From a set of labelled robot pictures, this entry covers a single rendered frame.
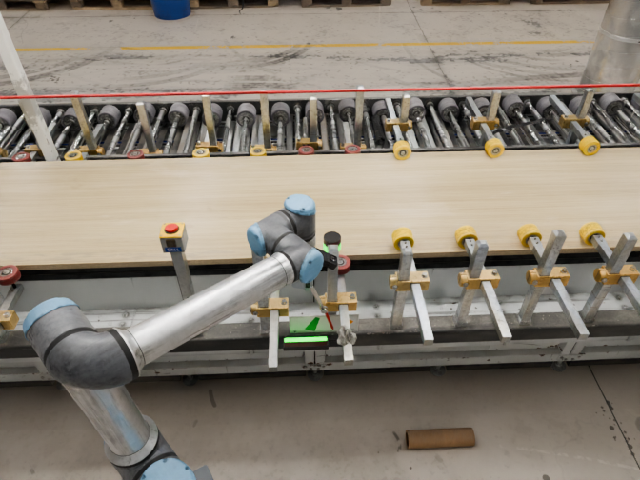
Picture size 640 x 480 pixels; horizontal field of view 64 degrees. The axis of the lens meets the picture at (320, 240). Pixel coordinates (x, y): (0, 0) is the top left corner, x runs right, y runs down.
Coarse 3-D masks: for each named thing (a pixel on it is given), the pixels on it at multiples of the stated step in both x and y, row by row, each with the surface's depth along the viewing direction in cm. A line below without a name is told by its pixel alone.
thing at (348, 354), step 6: (342, 276) 195; (342, 282) 192; (342, 288) 190; (342, 306) 184; (342, 312) 182; (348, 312) 182; (342, 318) 180; (348, 318) 180; (342, 324) 178; (348, 324) 178; (348, 348) 170; (348, 354) 168; (348, 360) 167
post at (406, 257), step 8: (408, 248) 171; (400, 256) 174; (408, 256) 171; (400, 264) 175; (408, 264) 173; (400, 272) 176; (408, 272) 176; (400, 296) 184; (400, 304) 187; (392, 312) 193; (400, 312) 190; (392, 320) 193; (400, 320) 193
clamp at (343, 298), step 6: (342, 294) 187; (348, 294) 187; (324, 300) 185; (342, 300) 185; (348, 300) 185; (354, 300) 185; (330, 306) 185; (336, 306) 185; (348, 306) 185; (354, 306) 185
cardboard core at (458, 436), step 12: (408, 432) 231; (420, 432) 230; (432, 432) 230; (444, 432) 230; (456, 432) 230; (468, 432) 230; (408, 444) 234; (420, 444) 228; (432, 444) 229; (444, 444) 229; (456, 444) 229; (468, 444) 230
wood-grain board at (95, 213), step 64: (0, 192) 227; (64, 192) 227; (128, 192) 227; (192, 192) 227; (256, 192) 227; (320, 192) 227; (384, 192) 227; (448, 192) 227; (512, 192) 227; (576, 192) 227; (0, 256) 197; (64, 256) 197; (128, 256) 197; (192, 256) 197; (384, 256) 199; (448, 256) 201
